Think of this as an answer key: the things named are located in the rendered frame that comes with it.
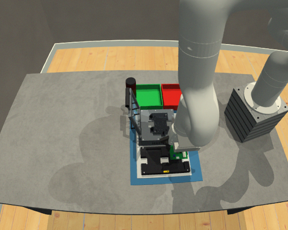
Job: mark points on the green circuit board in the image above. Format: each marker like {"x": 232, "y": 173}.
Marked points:
{"x": 177, "y": 155}

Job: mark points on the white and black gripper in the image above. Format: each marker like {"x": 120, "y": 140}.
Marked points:
{"x": 170, "y": 139}

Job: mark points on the red bin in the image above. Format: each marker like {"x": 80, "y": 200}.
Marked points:
{"x": 170, "y": 95}

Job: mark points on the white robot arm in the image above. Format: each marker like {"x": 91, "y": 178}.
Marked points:
{"x": 201, "y": 29}

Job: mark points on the green open bin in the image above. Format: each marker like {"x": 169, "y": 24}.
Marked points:
{"x": 149, "y": 96}

